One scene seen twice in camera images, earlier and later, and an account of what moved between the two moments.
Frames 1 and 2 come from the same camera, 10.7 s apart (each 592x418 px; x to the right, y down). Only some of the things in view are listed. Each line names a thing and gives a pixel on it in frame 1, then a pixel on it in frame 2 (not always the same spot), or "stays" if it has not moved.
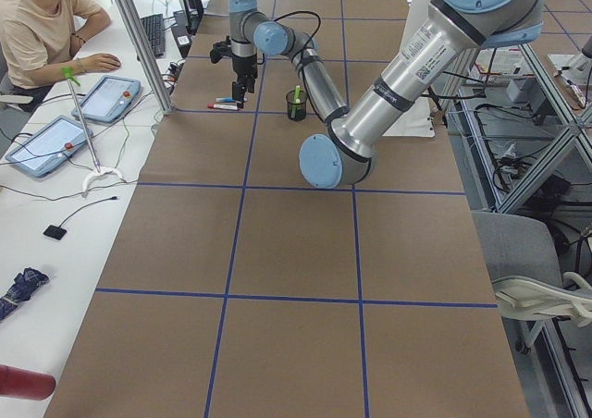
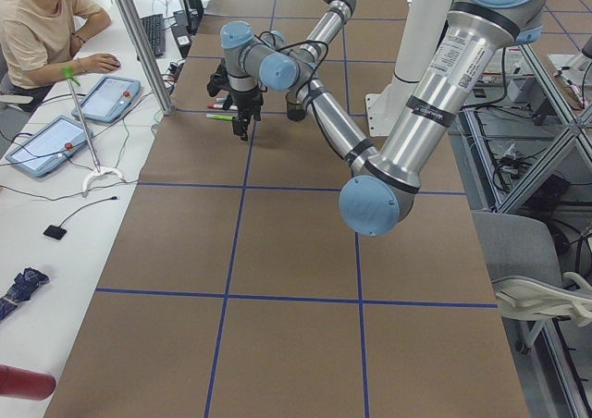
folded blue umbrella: (22, 286) stays
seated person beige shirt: (43, 26) stays
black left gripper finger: (238, 92) → (240, 127)
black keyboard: (154, 28) stays
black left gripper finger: (251, 80) → (256, 112)
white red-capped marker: (222, 106) stays
